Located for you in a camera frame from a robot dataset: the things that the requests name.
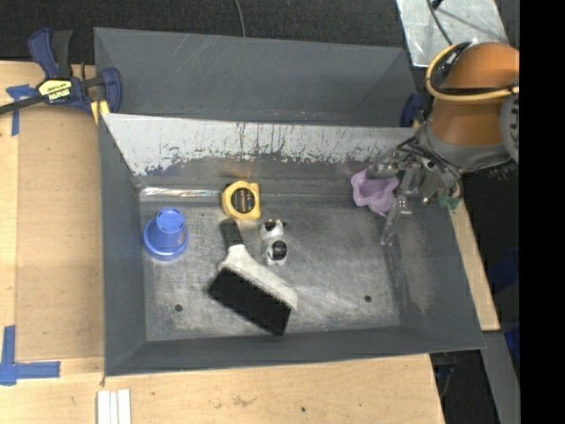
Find black and white toy cow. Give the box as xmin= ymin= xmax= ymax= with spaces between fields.
xmin=259 ymin=218 xmax=290 ymax=268

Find grey metal bin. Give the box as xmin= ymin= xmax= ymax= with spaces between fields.
xmin=92 ymin=26 xmax=487 ymax=377

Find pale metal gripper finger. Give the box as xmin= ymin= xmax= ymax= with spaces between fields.
xmin=391 ymin=199 xmax=415 ymax=240
xmin=380 ymin=201 xmax=401 ymax=247

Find yellow and black tape measure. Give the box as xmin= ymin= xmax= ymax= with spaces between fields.
xmin=220 ymin=180 xmax=262 ymax=222

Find white brush with black bristles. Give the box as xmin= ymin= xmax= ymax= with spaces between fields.
xmin=207 ymin=218 xmax=299 ymax=337

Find blue plastic cup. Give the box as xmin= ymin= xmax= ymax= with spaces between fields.
xmin=141 ymin=207 xmax=191 ymax=262

